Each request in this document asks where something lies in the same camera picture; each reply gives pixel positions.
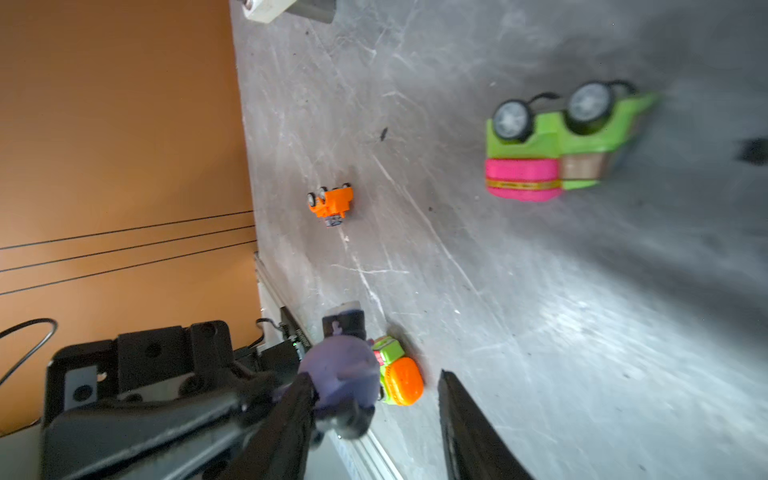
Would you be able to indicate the green pink toy car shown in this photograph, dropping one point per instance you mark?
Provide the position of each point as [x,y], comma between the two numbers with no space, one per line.
[535,156]

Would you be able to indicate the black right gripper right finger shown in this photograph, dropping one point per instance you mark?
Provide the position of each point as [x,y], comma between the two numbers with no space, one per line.
[472,447]

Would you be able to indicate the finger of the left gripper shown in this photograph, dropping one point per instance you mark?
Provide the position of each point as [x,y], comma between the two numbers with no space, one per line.
[155,440]

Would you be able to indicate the orange green toy car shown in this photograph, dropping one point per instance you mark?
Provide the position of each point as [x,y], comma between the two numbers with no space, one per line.
[401,382]

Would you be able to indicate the small purple figure toy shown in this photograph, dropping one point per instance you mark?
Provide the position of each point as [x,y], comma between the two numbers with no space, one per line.
[345,375]

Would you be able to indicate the white two-tier shelf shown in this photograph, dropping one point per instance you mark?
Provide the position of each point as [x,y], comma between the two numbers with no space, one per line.
[266,11]

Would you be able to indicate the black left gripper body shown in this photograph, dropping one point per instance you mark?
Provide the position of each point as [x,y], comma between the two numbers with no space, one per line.
[153,366]

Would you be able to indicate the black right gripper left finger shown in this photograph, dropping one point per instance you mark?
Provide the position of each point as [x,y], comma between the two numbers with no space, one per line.
[279,449]

